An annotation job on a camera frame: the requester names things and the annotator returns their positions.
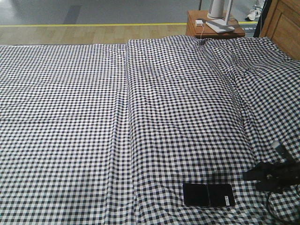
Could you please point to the black foldable phone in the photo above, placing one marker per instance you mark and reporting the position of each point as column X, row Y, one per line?
column 208, row 195

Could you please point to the checkered quilt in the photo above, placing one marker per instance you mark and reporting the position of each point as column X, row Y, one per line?
column 204, row 112

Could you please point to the white charger adapter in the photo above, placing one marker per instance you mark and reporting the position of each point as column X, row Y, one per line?
column 199, row 23

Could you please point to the white sneaker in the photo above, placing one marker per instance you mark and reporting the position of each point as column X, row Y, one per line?
column 253, row 14

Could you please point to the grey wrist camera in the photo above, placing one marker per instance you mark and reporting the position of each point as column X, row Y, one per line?
column 281, row 150

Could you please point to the wooden nightstand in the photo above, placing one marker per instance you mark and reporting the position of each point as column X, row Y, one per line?
column 206, row 31

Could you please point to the wooden headboard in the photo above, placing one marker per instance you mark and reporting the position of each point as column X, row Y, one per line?
column 282, row 26

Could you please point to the checkered bed sheet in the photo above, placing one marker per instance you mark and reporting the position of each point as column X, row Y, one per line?
column 64, row 138

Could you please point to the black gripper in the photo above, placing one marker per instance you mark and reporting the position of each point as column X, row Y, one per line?
column 288, row 174

